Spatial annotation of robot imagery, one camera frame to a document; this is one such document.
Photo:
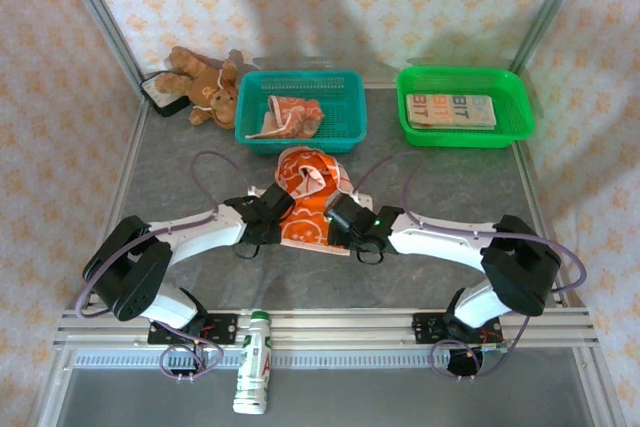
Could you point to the bright orange patterned towel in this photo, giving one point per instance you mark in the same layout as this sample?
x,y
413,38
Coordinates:
x,y
305,227

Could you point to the pale orange patterned towel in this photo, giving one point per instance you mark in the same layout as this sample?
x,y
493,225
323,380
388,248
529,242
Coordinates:
x,y
295,117

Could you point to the teal plastic basket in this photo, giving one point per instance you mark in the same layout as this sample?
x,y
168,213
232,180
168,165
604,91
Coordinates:
x,y
345,122

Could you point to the beige rabbit lettering towel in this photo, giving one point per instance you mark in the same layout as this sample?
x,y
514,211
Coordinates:
x,y
450,109

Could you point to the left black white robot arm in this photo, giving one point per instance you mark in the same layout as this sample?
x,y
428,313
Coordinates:
x,y
130,272

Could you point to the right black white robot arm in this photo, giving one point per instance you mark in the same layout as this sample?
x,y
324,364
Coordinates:
x,y
515,267

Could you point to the grey marbled table mat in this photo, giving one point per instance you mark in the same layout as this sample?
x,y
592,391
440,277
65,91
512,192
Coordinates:
x,y
350,287

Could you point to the white green drink bottle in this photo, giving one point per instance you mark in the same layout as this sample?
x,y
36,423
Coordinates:
x,y
252,372

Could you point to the brown teddy bear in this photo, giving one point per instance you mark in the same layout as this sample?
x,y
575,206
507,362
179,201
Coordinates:
x,y
205,89

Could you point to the small green circuit board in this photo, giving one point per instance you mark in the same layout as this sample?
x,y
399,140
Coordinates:
x,y
495,347

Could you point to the black box with white face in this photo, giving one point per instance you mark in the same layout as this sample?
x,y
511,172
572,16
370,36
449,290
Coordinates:
x,y
162,102

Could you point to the green plastic basket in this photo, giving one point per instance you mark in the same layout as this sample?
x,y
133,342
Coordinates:
x,y
515,107

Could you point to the aluminium cross rail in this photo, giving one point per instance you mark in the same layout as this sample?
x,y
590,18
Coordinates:
x,y
340,327

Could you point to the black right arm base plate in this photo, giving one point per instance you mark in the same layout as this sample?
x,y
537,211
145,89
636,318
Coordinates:
x,y
427,329

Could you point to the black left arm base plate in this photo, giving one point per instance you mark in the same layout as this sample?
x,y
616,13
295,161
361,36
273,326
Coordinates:
x,y
222,329

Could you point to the aluminium side rail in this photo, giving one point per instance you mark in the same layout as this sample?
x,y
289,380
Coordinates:
x,y
523,172
131,147

